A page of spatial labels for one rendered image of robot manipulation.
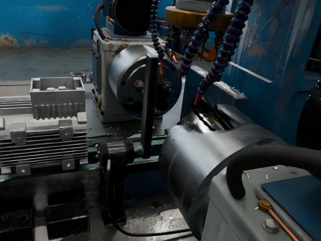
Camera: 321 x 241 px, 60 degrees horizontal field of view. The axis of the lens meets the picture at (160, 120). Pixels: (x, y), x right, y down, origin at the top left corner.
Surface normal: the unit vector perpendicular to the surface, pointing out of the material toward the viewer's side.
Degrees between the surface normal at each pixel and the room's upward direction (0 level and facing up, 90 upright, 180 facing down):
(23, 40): 90
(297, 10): 90
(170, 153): 69
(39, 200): 90
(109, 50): 90
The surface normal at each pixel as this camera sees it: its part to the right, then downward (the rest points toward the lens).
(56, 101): 0.34, 0.44
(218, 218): -0.94, 0.07
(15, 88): 0.33, -0.11
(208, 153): -0.58, -0.60
